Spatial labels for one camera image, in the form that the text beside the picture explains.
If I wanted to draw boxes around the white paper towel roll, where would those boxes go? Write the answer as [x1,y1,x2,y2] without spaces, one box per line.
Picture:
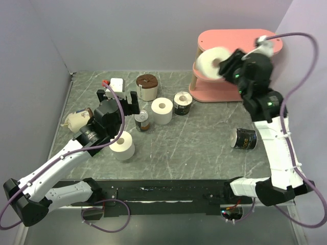
[196,47,231,80]
[109,131,135,161]
[151,97,173,125]

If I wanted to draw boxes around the black paper roll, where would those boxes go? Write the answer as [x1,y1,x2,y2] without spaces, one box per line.
[173,91,193,116]
[230,128,258,150]

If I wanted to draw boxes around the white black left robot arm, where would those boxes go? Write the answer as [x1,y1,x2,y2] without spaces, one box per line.
[3,89,140,227]

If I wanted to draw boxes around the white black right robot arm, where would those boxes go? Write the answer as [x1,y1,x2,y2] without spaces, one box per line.
[219,49,315,206]

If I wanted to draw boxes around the pink three-tier wooden shelf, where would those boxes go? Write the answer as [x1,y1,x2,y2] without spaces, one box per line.
[189,29,283,103]

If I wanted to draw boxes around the metal food tin can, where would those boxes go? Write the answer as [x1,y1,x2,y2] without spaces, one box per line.
[134,109,150,132]

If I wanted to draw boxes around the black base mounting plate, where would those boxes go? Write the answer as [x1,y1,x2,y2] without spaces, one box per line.
[58,179,271,217]

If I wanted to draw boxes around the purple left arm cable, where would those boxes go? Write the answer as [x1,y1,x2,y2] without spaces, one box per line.
[0,83,131,233]

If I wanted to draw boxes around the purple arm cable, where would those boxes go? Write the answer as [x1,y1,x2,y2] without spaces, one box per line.
[0,83,131,233]
[224,32,323,228]

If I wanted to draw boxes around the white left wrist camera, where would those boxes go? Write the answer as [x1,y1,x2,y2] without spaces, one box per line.
[102,78,126,99]

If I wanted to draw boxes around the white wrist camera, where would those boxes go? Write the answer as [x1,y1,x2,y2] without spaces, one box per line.
[102,78,126,99]
[241,35,274,61]

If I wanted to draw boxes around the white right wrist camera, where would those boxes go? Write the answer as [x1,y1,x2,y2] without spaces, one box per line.
[241,35,274,61]

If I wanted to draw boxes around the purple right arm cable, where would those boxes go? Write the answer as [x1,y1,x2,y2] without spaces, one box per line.
[224,32,323,228]

